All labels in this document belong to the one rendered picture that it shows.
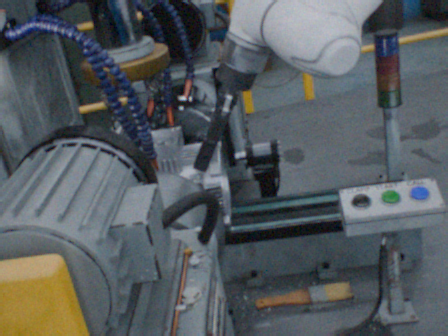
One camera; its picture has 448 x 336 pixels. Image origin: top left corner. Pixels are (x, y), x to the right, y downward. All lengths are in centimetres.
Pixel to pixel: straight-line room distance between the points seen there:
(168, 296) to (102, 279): 16
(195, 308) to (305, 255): 65
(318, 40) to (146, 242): 48
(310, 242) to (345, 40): 53
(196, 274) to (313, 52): 40
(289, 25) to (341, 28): 9
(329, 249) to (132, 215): 78
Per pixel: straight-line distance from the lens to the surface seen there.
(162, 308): 72
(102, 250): 60
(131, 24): 122
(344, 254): 136
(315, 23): 98
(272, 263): 136
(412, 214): 109
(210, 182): 127
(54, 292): 52
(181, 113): 150
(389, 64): 156
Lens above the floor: 160
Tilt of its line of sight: 24 degrees down
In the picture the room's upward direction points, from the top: 11 degrees counter-clockwise
